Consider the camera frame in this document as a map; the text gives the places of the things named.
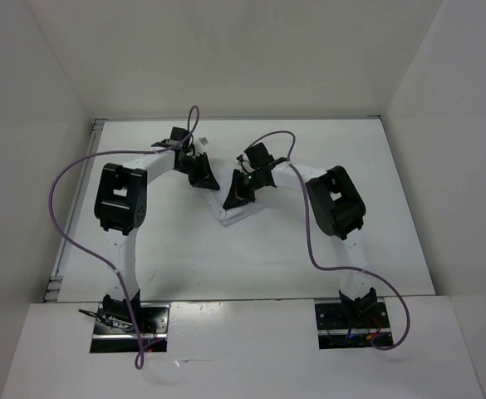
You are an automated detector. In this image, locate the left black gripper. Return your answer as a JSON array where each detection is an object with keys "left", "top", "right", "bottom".
[{"left": 174, "top": 151, "right": 219, "bottom": 190}]

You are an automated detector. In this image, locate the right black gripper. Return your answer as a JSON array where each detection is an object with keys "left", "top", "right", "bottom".
[{"left": 223, "top": 169, "right": 263, "bottom": 209}]

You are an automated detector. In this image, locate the white skirt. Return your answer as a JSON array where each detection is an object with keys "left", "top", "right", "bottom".
[{"left": 205, "top": 187, "right": 264, "bottom": 227}]

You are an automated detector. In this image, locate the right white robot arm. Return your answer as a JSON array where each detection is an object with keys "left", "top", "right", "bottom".
[{"left": 219, "top": 143, "right": 377, "bottom": 327}]

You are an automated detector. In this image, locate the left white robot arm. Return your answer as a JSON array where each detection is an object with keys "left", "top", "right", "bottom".
[{"left": 94, "top": 127, "right": 220, "bottom": 333}]

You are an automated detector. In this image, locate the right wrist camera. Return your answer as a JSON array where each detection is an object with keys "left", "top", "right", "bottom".
[{"left": 236, "top": 155, "right": 251, "bottom": 173}]

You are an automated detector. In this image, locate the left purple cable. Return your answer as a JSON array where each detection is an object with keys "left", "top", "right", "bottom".
[{"left": 49, "top": 105, "right": 202, "bottom": 370}]

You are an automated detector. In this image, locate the purple cable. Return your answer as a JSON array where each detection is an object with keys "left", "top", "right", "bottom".
[
  {"left": 244, "top": 131, "right": 414, "bottom": 351},
  {"left": 49, "top": 105, "right": 202, "bottom": 370}
]

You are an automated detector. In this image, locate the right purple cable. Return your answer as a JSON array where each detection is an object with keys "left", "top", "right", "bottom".
[{"left": 244, "top": 131, "right": 414, "bottom": 351}]

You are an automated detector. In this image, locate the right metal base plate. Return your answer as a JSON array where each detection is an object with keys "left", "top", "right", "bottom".
[{"left": 314, "top": 300, "right": 394, "bottom": 350}]

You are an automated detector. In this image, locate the metal base plate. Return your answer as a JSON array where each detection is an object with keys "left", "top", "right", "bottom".
[
  {"left": 89, "top": 303, "right": 170, "bottom": 354},
  {"left": 314, "top": 300, "right": 394, "bottom": 350}
]

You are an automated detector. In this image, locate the aluminium table frame rail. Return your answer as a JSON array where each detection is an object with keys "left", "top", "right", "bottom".
[{"left": 58, "top": 119, "right": 386, "bottom": 303}]

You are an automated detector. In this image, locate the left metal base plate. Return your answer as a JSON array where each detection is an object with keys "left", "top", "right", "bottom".
[{"left": 89, "top": 303, "right": 170, "bottom": 354}]

